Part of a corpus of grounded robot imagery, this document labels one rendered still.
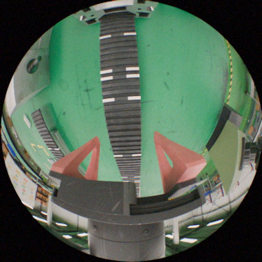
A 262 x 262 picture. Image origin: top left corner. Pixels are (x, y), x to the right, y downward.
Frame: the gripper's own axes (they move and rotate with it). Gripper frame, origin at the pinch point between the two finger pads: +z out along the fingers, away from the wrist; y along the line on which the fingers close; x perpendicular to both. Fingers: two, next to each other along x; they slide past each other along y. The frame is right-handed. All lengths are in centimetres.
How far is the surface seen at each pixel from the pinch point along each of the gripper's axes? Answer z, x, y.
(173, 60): 5.8, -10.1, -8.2
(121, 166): 2.3, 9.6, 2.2
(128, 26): 4.8, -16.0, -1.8
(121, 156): 2.4, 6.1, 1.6
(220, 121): 9.1, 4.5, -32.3
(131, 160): 2.2, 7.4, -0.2
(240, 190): -204, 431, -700
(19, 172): -23, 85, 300
